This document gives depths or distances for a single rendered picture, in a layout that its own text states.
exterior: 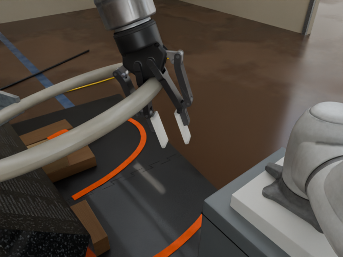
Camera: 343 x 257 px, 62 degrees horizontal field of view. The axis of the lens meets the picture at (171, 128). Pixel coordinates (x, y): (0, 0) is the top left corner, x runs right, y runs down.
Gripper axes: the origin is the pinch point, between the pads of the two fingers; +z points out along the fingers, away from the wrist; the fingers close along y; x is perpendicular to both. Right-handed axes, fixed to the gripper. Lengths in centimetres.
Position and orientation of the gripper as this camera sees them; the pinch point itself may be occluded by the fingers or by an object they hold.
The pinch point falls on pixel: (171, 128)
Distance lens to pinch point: 56.4
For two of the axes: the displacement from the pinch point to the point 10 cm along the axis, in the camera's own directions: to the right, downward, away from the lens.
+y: -9.2, 1.8, 3.5
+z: 3.2, 8.5, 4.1
